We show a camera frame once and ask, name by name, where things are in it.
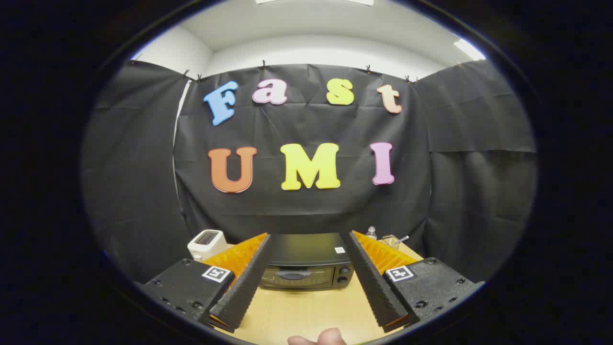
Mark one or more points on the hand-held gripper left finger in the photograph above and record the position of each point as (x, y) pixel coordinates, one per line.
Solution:
(244, 287)

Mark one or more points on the green label bottle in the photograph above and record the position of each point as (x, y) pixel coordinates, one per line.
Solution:
(371, 234)

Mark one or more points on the white toaster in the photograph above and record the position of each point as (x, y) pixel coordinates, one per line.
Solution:
(206, 244)

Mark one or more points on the black toaster oven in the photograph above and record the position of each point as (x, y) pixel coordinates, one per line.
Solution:
(306, 249)

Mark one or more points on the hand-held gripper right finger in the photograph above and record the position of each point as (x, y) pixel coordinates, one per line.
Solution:
(371, 282)

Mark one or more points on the clear glass container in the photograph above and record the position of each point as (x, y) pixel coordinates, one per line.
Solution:
(390, 241)

